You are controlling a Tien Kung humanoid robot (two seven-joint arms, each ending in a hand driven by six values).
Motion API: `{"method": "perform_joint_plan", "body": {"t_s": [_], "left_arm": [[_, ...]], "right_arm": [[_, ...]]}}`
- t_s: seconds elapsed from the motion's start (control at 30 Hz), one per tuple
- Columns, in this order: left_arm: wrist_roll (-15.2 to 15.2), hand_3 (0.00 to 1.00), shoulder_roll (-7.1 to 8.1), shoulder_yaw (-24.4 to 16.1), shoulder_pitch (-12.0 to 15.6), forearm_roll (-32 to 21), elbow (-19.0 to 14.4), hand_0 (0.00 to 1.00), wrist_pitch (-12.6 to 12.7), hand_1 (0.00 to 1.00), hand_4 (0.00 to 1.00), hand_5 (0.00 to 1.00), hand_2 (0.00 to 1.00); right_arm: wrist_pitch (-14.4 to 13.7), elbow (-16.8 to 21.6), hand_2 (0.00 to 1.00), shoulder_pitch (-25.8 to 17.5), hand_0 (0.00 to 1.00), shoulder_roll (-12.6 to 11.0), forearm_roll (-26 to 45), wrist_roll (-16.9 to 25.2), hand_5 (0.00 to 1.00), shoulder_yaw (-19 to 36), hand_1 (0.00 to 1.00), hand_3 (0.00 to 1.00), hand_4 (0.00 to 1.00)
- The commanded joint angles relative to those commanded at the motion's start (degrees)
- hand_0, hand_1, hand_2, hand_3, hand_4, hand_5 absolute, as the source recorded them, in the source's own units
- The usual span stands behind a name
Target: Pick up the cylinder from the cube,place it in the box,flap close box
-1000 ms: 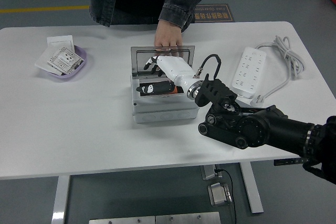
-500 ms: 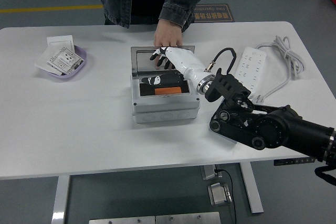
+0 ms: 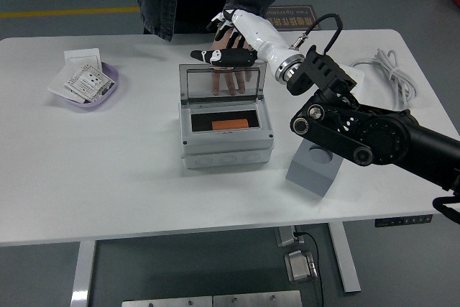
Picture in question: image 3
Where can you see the grey electrical enclosure box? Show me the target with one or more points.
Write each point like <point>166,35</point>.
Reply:
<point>226,147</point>

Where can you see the brown floor sign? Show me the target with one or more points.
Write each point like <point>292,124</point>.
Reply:
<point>287,21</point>

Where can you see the metal base plate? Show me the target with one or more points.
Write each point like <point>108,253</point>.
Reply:
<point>257,299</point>
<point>167,302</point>

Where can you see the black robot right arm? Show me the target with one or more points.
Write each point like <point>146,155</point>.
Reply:
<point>377,134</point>

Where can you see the white blank switch plate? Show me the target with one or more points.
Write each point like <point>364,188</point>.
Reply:
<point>82,57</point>

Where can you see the transparent hinged box lid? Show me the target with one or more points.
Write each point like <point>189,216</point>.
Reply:
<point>201,80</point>

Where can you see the grey cube with round hole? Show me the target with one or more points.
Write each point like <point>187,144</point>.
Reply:
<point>309,177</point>

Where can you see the metal floor socket box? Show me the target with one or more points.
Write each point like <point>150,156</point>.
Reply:
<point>300,265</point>

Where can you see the purple plastic tray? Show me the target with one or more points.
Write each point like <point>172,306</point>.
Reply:
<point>110,71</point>

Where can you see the printed socket packet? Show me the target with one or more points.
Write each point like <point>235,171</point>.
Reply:
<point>88,82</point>

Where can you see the white flat packet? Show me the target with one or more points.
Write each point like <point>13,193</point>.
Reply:
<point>58,85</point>

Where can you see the black table control panel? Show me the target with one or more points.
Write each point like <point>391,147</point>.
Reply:
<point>402,220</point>

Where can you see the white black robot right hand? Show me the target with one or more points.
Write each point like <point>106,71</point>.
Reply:
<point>262,35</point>

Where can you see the orange cylinder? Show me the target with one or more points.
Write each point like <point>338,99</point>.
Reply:
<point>230,124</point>

